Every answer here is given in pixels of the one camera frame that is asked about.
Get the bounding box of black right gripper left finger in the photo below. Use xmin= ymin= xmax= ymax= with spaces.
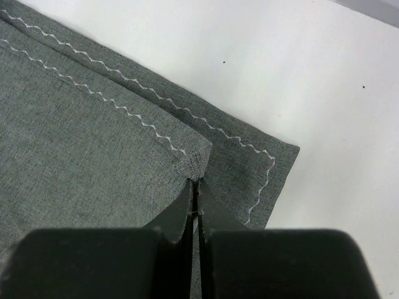
xmin=1 ymin=180 xmax=195 ymax=298

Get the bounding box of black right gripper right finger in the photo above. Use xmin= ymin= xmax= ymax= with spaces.
xmin=196 ymin=179 xmax=379 ymax=298

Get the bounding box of grey cloth napkin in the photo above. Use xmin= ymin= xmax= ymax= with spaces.
xmin=0 ymin=0 xmax=300 ymax=299

